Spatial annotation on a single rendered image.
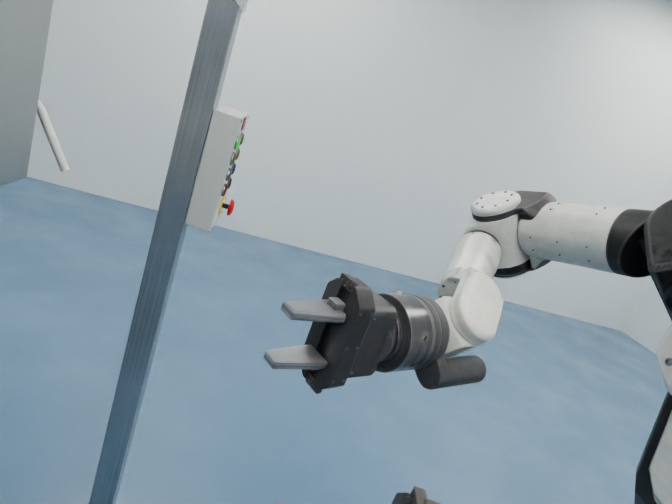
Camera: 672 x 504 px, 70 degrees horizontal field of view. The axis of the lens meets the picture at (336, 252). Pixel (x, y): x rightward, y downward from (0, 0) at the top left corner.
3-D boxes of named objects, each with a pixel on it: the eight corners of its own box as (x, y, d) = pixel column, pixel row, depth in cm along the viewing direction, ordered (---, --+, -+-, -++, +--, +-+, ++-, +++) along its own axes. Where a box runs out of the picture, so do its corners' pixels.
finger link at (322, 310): (276, 305, 45) (327, 306, 50) (293, 323, 43) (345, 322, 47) (282, 290, 45) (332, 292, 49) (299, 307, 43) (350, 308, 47)
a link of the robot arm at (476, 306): (458, 310, 55) (481, 252, 66) (403, 337, 61) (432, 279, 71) (494, 350, 56) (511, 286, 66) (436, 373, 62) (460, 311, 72)
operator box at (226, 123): (222, 213, 124) (249, 113, 117) (211, 232, 108) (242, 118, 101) (198, 206, 123) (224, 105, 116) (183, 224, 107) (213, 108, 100)
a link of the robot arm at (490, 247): (431, 261, 70) (461, 205, 85) (449, 318, 74) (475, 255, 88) (506, 253, 64) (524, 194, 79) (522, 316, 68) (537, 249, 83)
